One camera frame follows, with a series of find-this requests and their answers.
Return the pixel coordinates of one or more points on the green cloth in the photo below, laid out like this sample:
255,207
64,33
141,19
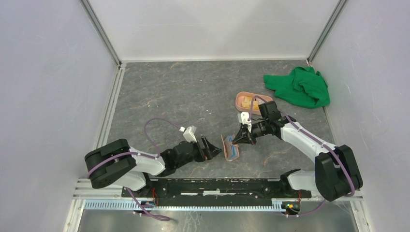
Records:
303,87

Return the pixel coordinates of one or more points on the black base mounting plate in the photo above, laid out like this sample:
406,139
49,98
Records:
219,192

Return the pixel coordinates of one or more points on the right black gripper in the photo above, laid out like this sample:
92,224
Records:
242,136

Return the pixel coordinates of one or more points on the tan leather card holder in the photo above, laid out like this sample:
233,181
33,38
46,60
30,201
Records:
231,151

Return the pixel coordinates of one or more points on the pink oval tray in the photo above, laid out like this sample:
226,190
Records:
257,99

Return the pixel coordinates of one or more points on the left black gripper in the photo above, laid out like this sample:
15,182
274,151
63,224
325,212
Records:
209,152

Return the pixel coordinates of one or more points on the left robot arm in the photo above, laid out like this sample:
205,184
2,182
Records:
117,163

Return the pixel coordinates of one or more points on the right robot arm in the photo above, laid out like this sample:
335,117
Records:
336,171

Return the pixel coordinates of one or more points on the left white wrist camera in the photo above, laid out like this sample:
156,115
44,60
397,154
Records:
189,133

